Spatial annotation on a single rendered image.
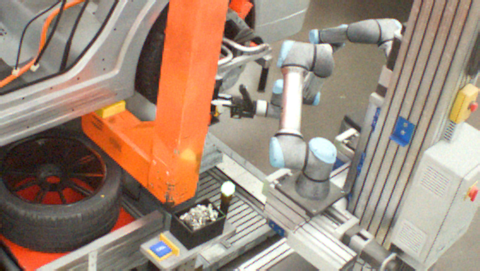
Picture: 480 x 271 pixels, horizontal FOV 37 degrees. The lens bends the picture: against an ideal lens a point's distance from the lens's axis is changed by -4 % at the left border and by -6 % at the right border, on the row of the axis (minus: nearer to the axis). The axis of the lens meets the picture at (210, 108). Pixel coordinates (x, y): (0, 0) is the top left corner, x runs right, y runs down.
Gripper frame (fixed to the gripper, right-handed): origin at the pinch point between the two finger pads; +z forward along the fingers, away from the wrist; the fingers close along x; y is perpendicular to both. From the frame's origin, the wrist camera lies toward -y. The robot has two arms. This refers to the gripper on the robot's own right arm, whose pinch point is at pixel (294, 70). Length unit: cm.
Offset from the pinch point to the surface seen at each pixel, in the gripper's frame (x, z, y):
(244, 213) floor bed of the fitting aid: 41, 41, -59
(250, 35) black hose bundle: -23.6, 17.9, 14.2
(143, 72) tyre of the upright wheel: -39, 67, -5
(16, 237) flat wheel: -8, 158, -26
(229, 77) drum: -13.7, 35.4, 3.3
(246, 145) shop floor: 7, -6, -95
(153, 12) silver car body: -53, 60, 26
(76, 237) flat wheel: 7, 136, -19
